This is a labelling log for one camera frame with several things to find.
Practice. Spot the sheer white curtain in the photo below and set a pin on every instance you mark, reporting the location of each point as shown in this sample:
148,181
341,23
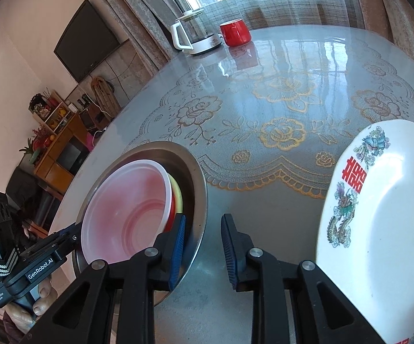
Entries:
282,7

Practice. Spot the wooden cabinet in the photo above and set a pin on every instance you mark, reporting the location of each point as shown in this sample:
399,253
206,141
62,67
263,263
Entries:
56,165

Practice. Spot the pink plastic bag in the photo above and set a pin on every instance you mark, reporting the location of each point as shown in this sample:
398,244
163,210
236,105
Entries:
91,140

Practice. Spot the red artificial flowers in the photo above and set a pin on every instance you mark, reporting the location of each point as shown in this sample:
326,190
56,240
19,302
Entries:
40,138

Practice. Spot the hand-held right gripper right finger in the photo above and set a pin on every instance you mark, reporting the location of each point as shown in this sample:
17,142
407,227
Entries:
230,254

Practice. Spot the stainless steel bowl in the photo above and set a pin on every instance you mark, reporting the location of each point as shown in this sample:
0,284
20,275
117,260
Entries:
192,186

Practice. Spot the yellow plastic bowl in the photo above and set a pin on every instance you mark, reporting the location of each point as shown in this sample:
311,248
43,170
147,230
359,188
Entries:
178,193

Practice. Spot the red mug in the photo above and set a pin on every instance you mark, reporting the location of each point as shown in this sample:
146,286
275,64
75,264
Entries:
235,34

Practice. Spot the large white printed plate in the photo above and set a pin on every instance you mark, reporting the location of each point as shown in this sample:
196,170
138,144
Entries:
389,222

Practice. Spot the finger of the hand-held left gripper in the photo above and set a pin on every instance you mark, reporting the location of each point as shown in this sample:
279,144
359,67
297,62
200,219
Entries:
67,230
52,246

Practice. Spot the white electric kettle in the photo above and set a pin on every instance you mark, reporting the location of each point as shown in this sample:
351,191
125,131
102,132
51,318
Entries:
203,43

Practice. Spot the woven wicker object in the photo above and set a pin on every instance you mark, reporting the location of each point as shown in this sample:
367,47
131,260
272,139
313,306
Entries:
101,89

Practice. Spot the person's left hand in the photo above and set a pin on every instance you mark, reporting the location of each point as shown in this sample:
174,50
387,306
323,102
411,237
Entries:
43,301

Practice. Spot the dark low table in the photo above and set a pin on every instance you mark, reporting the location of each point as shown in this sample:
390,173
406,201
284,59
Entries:
45,208

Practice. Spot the red plastic bowl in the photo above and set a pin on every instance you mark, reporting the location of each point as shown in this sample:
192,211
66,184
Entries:
128,208

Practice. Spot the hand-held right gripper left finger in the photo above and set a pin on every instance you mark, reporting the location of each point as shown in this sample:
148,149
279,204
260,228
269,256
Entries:
177,249

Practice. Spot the black wall television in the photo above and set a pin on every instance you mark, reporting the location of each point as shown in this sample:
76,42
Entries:
85,43

